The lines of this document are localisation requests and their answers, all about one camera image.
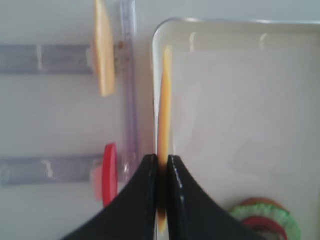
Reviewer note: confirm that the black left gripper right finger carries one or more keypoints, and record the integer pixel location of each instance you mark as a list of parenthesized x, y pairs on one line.
[(192, 214)]

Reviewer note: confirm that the red tomato slice on stack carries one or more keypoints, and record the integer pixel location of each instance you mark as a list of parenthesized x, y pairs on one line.
[(259, 223)]

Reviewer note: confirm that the orange cheese slice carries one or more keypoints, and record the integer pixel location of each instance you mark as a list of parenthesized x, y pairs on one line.
[(164, 127)]

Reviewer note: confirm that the red tomato slice in rack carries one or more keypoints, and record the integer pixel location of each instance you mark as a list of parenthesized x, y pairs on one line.
[(109, 174)]

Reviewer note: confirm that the green lettuce leaf on stack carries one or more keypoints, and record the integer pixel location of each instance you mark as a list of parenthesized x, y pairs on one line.
[(280, 216)]

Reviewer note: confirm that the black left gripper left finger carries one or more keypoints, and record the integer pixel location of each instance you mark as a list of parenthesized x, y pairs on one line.
[(132, 214)]

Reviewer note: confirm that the clear acrylic rack left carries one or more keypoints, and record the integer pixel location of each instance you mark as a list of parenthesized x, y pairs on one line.
[(54, 122)]

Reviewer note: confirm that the yellow cheese slice in rack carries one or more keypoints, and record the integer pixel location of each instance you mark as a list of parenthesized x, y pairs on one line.
[(104, 54)]

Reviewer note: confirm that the bottom bun slice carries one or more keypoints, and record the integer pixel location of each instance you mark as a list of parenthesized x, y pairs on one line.
[(261, 200)]

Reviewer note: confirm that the cream plastic tray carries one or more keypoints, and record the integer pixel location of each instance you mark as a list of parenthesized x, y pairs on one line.
[(245, 112)]

